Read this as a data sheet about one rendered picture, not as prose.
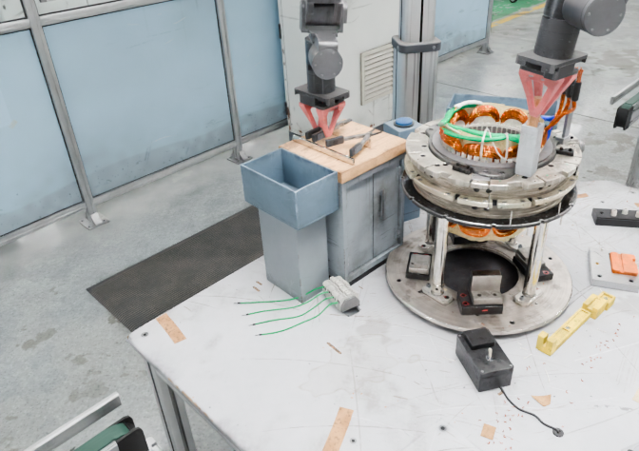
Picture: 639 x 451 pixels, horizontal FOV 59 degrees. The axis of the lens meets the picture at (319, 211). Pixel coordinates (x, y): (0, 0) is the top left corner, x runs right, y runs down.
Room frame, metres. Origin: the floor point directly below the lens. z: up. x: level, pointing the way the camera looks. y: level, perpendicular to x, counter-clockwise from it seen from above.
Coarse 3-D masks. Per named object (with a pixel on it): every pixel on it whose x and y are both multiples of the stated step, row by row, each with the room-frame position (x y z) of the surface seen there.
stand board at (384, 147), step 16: (352, 128) 1.15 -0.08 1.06; (368, 128) 1.15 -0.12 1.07; (288, 144) 1.09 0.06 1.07; (320, 144) 1.08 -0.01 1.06; (352, 144) 1.07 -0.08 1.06; (384, 144) 1.06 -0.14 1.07; (400, 144) 1.06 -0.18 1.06; (320, 160) 1.00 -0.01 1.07; (336, 160) 1.00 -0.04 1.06; (368, 160) 0.99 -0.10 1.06; (384, 160) 1.03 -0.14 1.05; (352, 176) 0.96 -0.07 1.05
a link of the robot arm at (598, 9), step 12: (576, 0) 0.77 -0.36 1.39; (588, 0) 0.75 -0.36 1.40; (600, 0) 0.74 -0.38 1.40; (612, 0) 0.75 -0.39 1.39; (624, 0) 0.75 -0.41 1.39; (564, 12) 0.79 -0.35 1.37; (576, 12) 0.76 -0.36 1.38; (588, 12) 0.74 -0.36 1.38; (600, 12) 0.74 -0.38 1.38; (612, 12) 0.75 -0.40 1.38; (624, 12) 0.75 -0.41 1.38; (576, 24) 0.76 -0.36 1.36; (588, 24) 0.74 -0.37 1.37; (600, 24) 0.74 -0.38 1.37; (612, 24) 0.75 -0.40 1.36
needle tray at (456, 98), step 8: (456, 96) 1.34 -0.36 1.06; (464, 96) 1.33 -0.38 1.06; (472, 96) 1.33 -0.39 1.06; (480, 96) 1.32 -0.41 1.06; (488, 96) 1.31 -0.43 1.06; (496, 96) 1.30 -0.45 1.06; (448, 104) 1.27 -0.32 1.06; (456, 104) 1.34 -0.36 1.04; (504, 104) 1.30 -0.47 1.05; (512, 104) 1.29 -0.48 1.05; (520, 104) 1.28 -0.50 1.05; (552, 104) 1.25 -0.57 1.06; (552, 112) 1.25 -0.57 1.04
